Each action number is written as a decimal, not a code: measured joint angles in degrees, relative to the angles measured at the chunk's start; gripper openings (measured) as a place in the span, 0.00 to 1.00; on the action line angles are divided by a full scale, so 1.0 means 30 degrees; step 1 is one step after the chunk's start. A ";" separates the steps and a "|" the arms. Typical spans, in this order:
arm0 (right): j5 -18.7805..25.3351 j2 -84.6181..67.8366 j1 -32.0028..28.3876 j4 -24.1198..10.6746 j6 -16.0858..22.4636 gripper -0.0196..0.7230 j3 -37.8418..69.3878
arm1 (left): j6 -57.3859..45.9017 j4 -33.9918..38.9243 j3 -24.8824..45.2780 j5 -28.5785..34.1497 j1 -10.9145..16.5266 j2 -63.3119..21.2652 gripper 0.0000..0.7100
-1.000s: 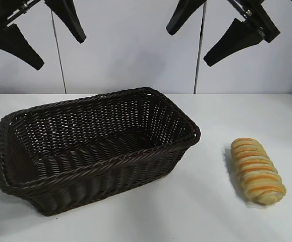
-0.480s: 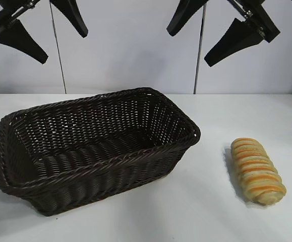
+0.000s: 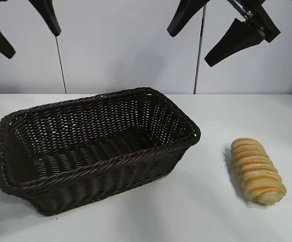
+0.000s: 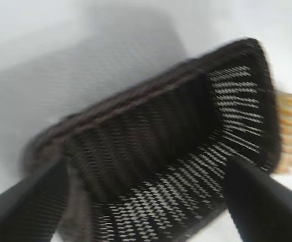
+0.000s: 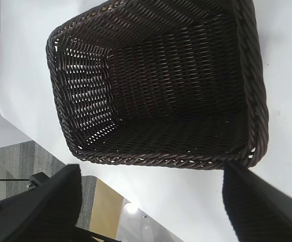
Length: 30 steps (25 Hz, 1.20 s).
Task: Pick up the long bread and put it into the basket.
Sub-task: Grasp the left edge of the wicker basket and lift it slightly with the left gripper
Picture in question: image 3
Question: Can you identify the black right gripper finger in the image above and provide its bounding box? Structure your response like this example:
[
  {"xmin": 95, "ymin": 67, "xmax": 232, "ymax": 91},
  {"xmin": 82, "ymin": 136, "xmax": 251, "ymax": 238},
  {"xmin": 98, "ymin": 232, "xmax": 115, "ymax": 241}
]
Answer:
[{"xmin": 167, "ymin": 0, "xmax": 203, "ymax": 36}]

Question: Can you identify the long striped bread roll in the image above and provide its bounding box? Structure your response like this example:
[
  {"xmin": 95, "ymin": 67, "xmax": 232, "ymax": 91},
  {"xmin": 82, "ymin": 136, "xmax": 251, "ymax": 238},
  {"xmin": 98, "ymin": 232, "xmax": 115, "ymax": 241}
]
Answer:
[{"xmin": 230, "ymin": 137, "xmax": 287, "ymax": 206}]

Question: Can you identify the dark brown wicker basket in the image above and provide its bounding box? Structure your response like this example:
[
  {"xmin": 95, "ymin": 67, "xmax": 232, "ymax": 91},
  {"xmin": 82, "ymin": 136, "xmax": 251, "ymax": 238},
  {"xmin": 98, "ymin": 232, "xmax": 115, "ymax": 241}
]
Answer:
[{"xmin": 0, "ymin": 87, "xmax": 202, "ymax": 210}]

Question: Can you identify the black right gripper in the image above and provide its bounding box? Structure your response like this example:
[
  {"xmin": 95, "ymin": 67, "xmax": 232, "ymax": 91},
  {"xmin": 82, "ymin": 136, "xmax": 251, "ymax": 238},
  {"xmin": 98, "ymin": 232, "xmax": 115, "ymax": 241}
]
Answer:
[{"xmin": 204, "ymin": 0, "xmax": 281, "ymax": 68}]

